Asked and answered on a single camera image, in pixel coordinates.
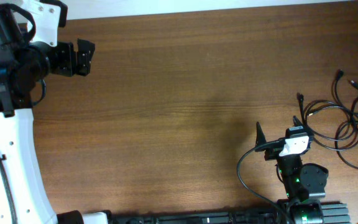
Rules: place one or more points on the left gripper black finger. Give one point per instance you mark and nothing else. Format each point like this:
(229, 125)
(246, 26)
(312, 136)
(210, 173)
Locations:
(83, 62)
(86, 47)

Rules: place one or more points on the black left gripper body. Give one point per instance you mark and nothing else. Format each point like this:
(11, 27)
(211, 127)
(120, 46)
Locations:
(66, 58)

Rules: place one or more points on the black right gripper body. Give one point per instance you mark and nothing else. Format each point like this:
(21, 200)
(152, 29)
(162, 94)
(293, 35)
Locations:
(274, 154)

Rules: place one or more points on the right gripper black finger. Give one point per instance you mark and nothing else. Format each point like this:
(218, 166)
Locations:
(260, 142)
(301, 127)

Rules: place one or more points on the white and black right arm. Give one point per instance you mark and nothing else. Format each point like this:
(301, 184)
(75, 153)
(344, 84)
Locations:
(303, 183)

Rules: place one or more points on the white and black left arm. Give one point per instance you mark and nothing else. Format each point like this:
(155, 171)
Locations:
(29, 51)

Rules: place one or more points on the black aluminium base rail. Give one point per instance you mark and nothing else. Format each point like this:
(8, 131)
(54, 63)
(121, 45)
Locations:
(228, 216)

